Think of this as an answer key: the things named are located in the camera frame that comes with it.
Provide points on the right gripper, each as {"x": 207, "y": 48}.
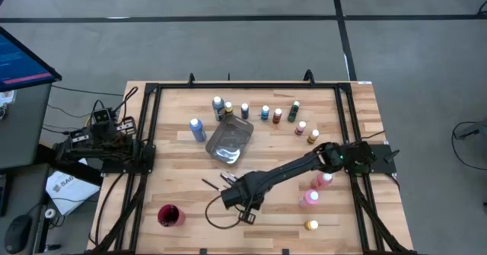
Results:
{"x": 245, "y": 190}

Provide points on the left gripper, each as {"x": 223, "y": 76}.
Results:
{"x": 105, "y": 133}

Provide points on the thin black paintbrush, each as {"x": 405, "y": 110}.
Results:
{"x": 232, "y": 176}
{"x": 225, "y": 177}
{"x": 211, "y": 185}

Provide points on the grey translucent plastic bin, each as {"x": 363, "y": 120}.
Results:
{"x": 228, "y": 141}

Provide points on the large pink paint bottle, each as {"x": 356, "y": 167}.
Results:
{"x": 306, "y": 200}

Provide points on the large coral paint bottle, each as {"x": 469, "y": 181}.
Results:
{"x": 319, "y": 181}

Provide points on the large blue paint bottle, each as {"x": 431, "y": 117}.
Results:
{"x": 198, "y": 131}

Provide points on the small yellow paint bottle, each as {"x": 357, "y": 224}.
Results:
{"x": 312, "y": 225}

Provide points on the small dark blue bottle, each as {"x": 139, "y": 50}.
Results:
{"x": 244, "y": 113}

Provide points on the small pink paint bottle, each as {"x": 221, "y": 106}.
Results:
{"x": 300, "y": 130}

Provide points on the large teal paint bottle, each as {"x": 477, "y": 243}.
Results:
{"x": 219, "y": 112}

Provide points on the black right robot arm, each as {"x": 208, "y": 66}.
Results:
{"x": 296, "y": 167}

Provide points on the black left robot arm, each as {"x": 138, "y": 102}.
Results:
{"x": 76, "y": 150}

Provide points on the small cyan paint bottle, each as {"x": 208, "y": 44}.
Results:
{"x": 265, "y": 115}

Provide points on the small red paint bottle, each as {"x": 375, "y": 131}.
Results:
{"x": 276, "y": 118}

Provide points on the dark green paint bottle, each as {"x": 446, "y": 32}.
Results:
{"x": 293, "y": 113}

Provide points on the white paper manual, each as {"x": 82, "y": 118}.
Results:
{"x": 68, "y": 190}

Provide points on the red plastic cup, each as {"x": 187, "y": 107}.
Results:
{"x": 169, "y": 216}

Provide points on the small yellow striped bottle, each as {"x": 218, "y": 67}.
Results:
{"x": 228, "y": 111}

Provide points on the small orange striped bottle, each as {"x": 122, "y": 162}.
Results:
{"x": 312, "y": 138}

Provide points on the white tape roll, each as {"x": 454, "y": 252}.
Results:
{"x": 46, "y": 213}

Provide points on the computer monitor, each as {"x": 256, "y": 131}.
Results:
{"x": 19, "y": 62}

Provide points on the black computer mouse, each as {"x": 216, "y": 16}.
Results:
{"x": 17, "y": 234}

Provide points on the grey stand foot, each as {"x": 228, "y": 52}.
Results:
{"x": 475, "y": 129}

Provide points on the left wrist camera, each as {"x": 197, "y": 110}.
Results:
{"x": 102, "y": 116}

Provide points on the black frame clamp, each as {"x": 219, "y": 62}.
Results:
{"x": 285, "y": 252}
{"x": 203, "y": 252}

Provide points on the black frame hook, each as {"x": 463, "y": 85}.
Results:
{"x": 309, "y": 78}
{"x": 191, "y": 80}

